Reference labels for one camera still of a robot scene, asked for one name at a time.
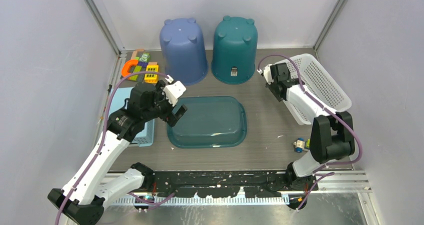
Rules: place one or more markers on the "lime green long brick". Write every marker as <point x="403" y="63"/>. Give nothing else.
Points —
<point x="136" y="69"/>

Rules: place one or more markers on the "teal plastic bucket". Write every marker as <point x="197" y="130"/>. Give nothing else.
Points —
<point x="234" y="50"/>

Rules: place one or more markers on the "light blue plastic basket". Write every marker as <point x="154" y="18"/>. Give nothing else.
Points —
<point x="144" y="138"/>

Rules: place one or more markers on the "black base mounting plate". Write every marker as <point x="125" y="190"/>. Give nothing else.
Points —
<point x="228" y="183"/>

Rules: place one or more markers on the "purple toy block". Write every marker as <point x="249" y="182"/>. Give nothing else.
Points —
<point x="143" y="64"/>

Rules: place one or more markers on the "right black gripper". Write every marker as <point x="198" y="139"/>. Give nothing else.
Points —
<point x="271" y="86"/>

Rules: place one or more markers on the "white plastic basket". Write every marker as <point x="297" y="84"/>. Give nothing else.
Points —
<point x="319" y="82"/>

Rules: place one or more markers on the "lime green toy brick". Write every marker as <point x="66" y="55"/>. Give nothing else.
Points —
<point x="307" y="144"/>

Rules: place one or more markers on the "orange toy arch block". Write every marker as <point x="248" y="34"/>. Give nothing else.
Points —
<point x="130" y="64"/>

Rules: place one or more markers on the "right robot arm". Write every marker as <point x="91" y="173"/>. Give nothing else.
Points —
<point x="331" y="136"/>

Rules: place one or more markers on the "green numbered toy block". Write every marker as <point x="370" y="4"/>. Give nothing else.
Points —
<point x="145" y="57"/>

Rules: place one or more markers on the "white cable duct strip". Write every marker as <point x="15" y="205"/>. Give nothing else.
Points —
<point x="227" y="201"/>

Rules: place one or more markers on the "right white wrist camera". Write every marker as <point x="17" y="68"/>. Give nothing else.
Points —
<point x="266" y="73"/>

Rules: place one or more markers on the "small toy car blue wheels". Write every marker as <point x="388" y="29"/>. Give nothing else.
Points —
<point x="299" y="145"/>

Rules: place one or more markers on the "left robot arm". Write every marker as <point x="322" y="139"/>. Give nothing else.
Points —
<point x="83" y="199"/>

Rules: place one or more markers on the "yellow toy block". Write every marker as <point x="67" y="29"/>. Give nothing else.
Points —
<point x="151" y="78"/>

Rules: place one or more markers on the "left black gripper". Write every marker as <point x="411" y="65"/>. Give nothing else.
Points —
<point x="174" y="116"/>

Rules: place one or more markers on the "teal plastic basket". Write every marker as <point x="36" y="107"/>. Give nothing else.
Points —
<point x="209" y="122"/>

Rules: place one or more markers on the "blue plastic bucket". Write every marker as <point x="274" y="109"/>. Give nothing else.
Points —
<point x="183" y="48"/>

